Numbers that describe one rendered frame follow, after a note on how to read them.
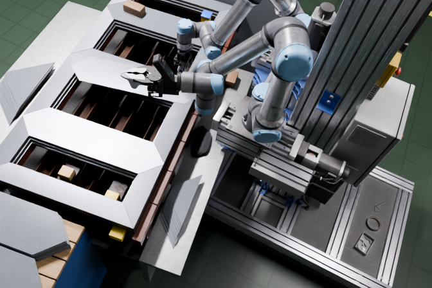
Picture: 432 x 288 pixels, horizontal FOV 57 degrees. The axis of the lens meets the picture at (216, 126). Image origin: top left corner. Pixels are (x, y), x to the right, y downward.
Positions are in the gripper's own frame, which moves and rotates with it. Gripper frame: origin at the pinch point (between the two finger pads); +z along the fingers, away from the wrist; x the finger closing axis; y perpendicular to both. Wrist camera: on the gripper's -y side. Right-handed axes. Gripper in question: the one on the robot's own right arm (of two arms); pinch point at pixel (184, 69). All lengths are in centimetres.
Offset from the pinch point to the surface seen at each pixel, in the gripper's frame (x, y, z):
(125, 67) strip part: -30.6, 10.6, 0.8
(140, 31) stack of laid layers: -35.8, -20.9, 3.2
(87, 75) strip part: -46, 24, 1
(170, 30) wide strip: -18.6, -26.4, 0.8
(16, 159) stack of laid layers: -52, 80, 3
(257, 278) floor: 78, 69, 88
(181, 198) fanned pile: 24, 66, 16
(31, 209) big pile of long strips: -33, 99, 3
